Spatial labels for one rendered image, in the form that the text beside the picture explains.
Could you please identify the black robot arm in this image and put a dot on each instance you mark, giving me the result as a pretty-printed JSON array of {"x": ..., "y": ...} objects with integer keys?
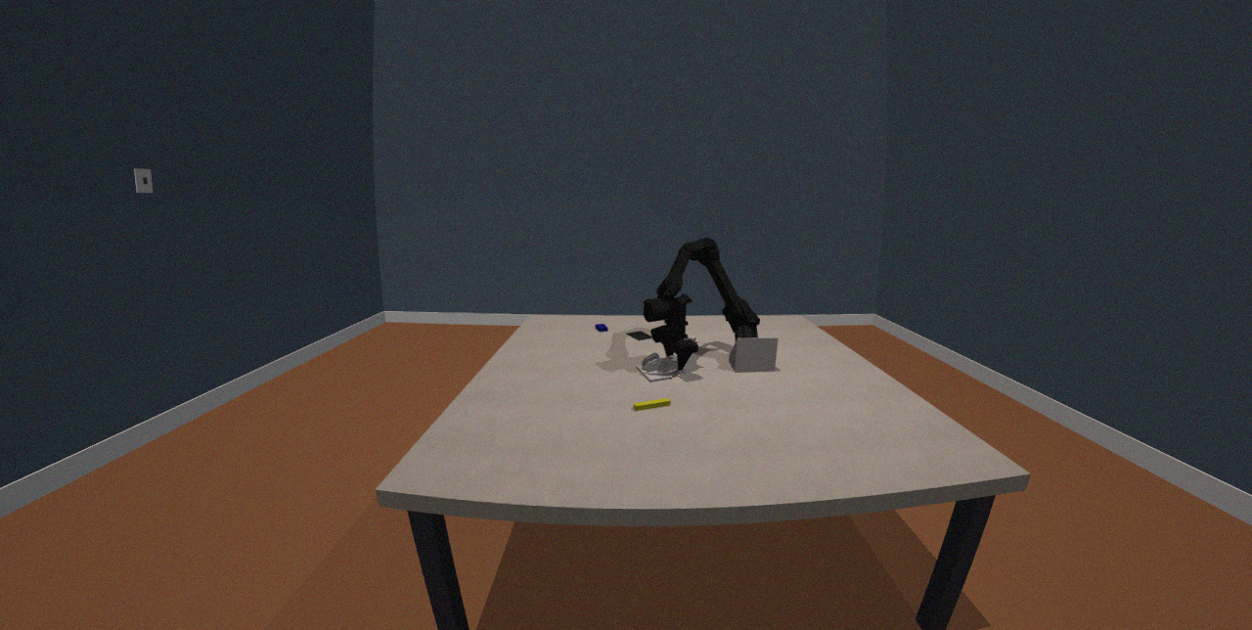
[{"x": 666, "y": 306}]

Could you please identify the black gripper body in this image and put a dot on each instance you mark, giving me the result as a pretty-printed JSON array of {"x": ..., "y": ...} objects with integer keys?
[{"x": 681, "y": 346}]

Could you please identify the yellow rectangular bar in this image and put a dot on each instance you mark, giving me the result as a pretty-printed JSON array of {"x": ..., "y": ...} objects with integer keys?
[{"x": 652, "y": 404}]

